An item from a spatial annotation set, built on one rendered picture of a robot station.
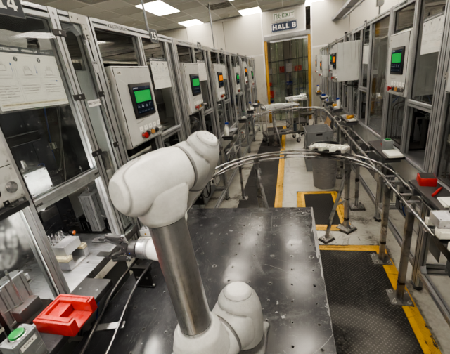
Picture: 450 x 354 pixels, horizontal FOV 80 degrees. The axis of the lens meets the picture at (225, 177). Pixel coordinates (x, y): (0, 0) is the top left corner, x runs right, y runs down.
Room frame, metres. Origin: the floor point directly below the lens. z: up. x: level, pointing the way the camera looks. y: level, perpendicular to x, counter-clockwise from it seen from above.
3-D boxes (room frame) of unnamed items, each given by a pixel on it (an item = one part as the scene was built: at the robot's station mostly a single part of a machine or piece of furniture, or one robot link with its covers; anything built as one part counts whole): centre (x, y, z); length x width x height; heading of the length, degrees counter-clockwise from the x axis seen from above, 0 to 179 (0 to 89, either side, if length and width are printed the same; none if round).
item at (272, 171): (5.48, -1.04, 0.01); 5.85 x 0.59 x 0.01; 164
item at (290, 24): (8.82, -2.34, 2.82); 0.75 x 0.04 x 0.25; 74
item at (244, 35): (9.55, 0.07, 1.65); 3.78 x 0.08 x 3.30; 74
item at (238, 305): (0.75, 0.02, 0.85); 0.18 x 0.16 x 0.22; 137
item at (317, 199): (2.90, -1.12, 0.01); 1.00 x 0.55 x 0.01; 164
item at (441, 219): (1.06, -1.03, 0.92); 0.13 x 0.10 x 0.09; 74
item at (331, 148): (2.57, -1.08, 0.84); 0.37 x 0.14 x 0.10; 42
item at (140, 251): (1.02, 0.40, 1.00); 0.09 x 0.06 x 0.09; 164
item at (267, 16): (8.88, -2.35, 2.96); 1.23 x 0.08 x 0.68; 74
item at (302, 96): (7.45, -2.23, 0.48); 0.84 x 0.58 x 0.97; 172
